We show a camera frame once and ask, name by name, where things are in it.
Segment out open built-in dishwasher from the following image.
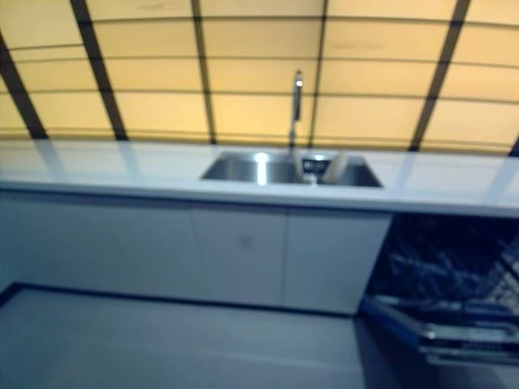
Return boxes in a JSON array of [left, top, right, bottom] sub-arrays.
[[362, 212, 519, 368]]

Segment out dishwasher door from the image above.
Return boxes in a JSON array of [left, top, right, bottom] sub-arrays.
[[362, 294, 519, 368]]

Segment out stainless steel kitchen sink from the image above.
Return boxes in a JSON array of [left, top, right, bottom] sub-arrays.
[[199, 150, 384, 189]]

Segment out white cabinet door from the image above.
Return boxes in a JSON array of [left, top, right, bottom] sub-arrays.
[[0, 190, 222, 301], [282, 207, 393, 315], [190, 207, 290, 306]]

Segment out black sink strainer basket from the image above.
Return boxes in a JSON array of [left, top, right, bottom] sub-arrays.
[[302, 154, 328, 174]]

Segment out chrome kitchen faucet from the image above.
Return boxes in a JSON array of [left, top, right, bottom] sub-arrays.
[[286, 69, 305, 156]]

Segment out yellow window blind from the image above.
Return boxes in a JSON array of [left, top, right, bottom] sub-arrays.
[[0, 0, 519, 157]]

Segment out white kitchen counter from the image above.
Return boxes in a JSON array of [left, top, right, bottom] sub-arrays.
[[0, 139, 519, 218]]

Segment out dishwasher wire rack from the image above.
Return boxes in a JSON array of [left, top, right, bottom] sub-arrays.
[[380, 238, 519, 309]]

